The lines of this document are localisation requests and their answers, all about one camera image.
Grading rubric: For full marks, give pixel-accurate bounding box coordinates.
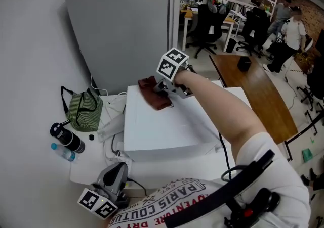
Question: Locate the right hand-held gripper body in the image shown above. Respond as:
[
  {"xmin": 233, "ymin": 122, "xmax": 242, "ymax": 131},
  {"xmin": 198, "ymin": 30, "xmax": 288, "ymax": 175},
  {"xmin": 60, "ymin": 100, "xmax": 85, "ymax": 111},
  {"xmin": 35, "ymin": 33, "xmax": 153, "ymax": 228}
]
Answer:
[{"xmin": 156, "ymin": 47, "xmax": 197, "ymax": 100}]

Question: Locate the white power strip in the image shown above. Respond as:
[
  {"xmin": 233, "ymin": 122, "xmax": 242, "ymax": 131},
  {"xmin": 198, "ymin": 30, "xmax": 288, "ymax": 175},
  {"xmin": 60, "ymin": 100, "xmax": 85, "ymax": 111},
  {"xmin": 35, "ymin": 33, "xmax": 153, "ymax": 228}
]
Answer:
[{"xmin": 97, "ymin": 114, "xmax": 125, "ymax": 143}]

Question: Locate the black waste bin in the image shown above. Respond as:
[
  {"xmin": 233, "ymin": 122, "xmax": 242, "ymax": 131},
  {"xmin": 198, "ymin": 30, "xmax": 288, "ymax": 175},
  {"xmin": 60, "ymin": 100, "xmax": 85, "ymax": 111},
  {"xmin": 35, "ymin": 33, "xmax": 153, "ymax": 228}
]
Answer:
[{"xmin": 225, "ymin": 37, "xmax": 237, "ymax": 54}]

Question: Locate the small black box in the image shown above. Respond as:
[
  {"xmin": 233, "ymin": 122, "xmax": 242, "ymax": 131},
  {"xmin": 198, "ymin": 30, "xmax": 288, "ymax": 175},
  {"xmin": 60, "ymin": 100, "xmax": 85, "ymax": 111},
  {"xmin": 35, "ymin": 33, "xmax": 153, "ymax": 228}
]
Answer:
[{"xmin": 237, "ymin": 56, "xmax": 252, "ymax": 72}]

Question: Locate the clear plastic water bottle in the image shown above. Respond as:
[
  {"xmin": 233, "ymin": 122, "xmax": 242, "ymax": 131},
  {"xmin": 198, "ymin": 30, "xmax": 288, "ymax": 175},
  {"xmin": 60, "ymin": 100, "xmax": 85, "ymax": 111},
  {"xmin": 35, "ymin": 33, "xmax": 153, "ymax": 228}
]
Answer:
[{"xmin": 50, "ymin": 143, "xmax": 76, "ymax": 162}]

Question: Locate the brown wooden desk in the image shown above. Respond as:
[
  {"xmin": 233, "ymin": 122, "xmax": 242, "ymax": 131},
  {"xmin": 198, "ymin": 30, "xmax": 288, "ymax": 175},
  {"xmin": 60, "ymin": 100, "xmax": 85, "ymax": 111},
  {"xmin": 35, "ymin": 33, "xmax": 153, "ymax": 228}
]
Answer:
[{"xmin": 209, "ymin": 54, "xmax": 298, "ymax": 145}]

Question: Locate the grey partition panel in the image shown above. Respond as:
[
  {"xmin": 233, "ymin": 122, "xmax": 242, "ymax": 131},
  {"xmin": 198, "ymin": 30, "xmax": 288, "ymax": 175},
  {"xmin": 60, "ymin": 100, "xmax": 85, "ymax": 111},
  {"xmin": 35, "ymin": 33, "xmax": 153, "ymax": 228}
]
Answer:
[{"xmin": 63, "ymin": 0, "xmax": 175, "ymax": 96}]

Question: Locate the black drinking bottle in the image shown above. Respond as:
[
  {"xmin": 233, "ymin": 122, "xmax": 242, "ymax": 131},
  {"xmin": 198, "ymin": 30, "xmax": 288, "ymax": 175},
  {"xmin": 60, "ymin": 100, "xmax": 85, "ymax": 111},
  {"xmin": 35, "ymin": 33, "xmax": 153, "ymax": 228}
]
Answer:
[{"xmin": 50, "ymin": 119, "xmax": 86, "ymax": 154}]

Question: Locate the white microwave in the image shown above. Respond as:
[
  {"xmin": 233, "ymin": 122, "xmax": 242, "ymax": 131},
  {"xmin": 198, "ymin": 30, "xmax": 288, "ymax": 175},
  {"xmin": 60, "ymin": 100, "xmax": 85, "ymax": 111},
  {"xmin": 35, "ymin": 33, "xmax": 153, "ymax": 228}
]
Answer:
[{"xmin": 123, "ymin": 85, "xmax": 221, "ymax": 163}]

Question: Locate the white cable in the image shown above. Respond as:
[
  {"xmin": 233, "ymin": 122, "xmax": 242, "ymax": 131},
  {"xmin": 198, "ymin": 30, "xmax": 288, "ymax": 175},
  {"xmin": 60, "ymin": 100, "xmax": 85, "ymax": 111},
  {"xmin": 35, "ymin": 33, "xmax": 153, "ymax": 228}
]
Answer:
[{"xmin": 90, "ymin": 74, "xmax": 128, "ymax": 121}]

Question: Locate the white office desk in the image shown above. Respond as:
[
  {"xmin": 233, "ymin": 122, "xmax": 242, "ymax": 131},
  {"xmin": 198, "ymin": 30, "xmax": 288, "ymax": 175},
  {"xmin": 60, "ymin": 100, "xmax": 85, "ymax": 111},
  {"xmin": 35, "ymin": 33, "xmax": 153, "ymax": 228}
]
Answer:
[{"xmin": 181, "ymin": 7, "xmax": 240, "ymax": 53}]

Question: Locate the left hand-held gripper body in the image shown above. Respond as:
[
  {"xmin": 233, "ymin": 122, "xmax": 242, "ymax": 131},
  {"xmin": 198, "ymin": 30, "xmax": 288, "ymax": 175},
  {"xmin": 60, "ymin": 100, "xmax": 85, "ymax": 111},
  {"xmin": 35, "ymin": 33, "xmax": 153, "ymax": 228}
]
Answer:
[{"xmin": 77, "ymin": 181, "xmax": 129, "ymax": 220}]

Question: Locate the brown cloth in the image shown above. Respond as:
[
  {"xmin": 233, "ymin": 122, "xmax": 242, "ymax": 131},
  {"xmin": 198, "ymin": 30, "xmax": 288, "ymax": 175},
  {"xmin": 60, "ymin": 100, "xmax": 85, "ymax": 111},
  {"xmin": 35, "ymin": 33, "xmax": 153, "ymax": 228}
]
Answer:
[{"xmin": 137, "ymin": 75, "xmax": 176, "ymax": 111}]

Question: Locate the person's right forearm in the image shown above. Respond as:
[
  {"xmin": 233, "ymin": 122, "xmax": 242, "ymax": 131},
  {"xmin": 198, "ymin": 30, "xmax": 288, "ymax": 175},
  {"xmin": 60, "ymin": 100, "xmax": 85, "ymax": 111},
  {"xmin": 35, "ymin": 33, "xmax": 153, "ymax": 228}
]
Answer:
[{"xmin": 174, "ymin": 70, "xmax": 267, "ymax": 152}]

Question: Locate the thin black cable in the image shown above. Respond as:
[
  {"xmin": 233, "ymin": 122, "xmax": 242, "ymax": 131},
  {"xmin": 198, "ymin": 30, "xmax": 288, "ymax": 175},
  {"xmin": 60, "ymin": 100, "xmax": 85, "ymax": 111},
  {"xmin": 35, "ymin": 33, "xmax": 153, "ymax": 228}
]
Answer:
[{"xmin": 126, "ymin": 177, "xmax": 148, "ymax": 197}]

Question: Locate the black office chair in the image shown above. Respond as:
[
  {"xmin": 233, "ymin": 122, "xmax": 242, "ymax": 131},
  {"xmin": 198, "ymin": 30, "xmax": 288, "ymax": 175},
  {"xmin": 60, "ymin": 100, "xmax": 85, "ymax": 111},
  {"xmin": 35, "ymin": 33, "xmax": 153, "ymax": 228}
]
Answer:
[
  {"xmin": 295, "ymin": 55, "xmax": 324, "ymax": 112},
  {"xmin": 236, "ymin": 6, "xmax": 271, "ymax": 59},
  {"xmin": 186, "ymin": 3, "xmax": 226, "ymax": 59}
]

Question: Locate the black chest strap harness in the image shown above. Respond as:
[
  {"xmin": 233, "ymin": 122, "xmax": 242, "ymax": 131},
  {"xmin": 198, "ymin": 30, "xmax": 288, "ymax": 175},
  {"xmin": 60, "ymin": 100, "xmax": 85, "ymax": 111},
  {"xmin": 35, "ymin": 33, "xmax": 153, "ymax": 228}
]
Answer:
[{"xmin": 166, "ymin": 149, "xmax": 281, "ymax": 228}]

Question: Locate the black microwave power cable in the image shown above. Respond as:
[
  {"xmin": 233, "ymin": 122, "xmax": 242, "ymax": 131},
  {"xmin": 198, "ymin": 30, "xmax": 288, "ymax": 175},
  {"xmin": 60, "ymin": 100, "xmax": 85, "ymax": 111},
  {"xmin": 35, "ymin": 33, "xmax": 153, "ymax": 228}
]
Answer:
[{"xmin": 218, "ymin": 132, "xmax": 232, "ymax": 180}]

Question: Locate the green floor item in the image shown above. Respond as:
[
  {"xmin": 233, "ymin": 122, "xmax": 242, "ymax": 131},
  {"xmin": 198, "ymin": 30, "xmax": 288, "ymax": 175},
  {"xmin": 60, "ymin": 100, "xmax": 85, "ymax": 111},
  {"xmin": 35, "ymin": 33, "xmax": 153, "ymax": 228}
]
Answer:
[{"xmin": 302, "ymin": 148, "xmax": 313, "ymax": 163}]

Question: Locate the green striped bag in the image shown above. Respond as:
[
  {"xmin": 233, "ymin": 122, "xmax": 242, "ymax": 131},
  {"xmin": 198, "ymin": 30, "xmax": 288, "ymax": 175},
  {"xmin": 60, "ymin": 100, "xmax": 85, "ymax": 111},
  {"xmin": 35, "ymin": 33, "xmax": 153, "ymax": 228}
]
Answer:
[{"xmin": 60, "ymin": 85, "xmax": 104, "ymax": 132}]

